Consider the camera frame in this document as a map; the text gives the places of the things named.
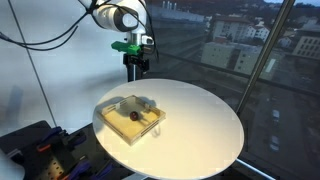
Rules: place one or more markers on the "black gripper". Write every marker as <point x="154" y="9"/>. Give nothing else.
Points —
<point x="135" y="59"/>

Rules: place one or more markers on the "dark red plum plush toy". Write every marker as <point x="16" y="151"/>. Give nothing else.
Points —
<point x="134" y="115"/>

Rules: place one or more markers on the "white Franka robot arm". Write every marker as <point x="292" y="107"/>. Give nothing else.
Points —
<point x="113" y="16"/>

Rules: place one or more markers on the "square wooden tray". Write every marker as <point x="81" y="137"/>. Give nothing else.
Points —
<point x="126" y="128"/>

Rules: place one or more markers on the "black clamp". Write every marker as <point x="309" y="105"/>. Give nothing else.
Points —
<point x="76" y="138"/>

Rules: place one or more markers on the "thin grey rod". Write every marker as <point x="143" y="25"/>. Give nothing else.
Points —
<point x="46" y="100"/>

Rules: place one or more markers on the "blue clamp with orange tip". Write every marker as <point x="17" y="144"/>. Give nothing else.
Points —
<point x="50" y="136"/>

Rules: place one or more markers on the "tan perforated board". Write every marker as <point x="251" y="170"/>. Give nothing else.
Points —
<point x="53" y="170"/>

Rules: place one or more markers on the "slanted grey metal pole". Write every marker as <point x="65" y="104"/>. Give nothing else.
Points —
<point x="266" y="50"/>

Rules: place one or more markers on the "black equipment with orange parts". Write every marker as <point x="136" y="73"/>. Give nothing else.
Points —
<point x="20" y="136"/>

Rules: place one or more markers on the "light metal bar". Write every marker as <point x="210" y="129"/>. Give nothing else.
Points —
<point x="253" y="168"/>

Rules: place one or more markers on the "white rounded object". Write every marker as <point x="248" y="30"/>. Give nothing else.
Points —
<point x="10" y="166"/>

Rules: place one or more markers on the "black vertical window post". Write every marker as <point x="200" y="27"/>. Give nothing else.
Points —
<point x="132" y="75"/>

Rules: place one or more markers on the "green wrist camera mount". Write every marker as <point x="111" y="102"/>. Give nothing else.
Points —
<point x="126" y="47"/>

